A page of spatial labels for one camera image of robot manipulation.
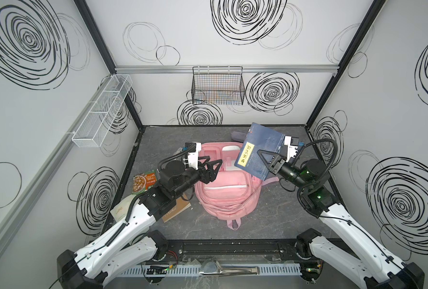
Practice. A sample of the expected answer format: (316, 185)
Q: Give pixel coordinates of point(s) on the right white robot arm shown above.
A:
(370, 265)

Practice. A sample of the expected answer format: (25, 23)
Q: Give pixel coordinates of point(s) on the pink student backpack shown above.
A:
(235, 193)

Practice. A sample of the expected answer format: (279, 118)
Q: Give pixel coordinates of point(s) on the black corner frame post right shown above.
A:
(367, 22)

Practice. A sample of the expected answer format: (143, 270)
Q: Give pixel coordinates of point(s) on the white food pouch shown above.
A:
(119, 212)

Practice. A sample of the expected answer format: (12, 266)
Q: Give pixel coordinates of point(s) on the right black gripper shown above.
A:
(277, 165)

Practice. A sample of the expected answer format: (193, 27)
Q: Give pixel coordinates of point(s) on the black corner frame post left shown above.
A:
(107, 58)

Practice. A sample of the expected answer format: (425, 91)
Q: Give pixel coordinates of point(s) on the white wire shelf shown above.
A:
(98, 121)

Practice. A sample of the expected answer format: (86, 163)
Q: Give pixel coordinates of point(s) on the aluminium wall rail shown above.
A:
(227, 69)

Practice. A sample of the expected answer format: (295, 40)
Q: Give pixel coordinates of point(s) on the green snack packet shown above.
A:
(143, 182)

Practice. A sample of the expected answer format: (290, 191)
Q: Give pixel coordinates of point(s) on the navy blue notebook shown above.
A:
(258, 138)

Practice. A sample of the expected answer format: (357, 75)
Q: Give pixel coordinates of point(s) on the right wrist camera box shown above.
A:
(292, 145)

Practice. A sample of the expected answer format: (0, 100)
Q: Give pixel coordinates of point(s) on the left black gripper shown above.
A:
(201, 171)

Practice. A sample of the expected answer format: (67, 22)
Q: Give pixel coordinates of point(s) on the purple glasses case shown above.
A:
(237, 136)

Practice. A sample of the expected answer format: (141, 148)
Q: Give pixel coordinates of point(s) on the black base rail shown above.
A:
(283, 249)

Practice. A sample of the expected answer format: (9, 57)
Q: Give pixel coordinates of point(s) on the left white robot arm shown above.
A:
(130, 242)

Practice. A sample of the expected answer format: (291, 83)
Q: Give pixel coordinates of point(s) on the black wire basket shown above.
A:
(218, 88)

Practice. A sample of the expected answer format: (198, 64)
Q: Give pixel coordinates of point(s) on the black corner frame post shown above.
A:
(367, 22)
(107, 58)

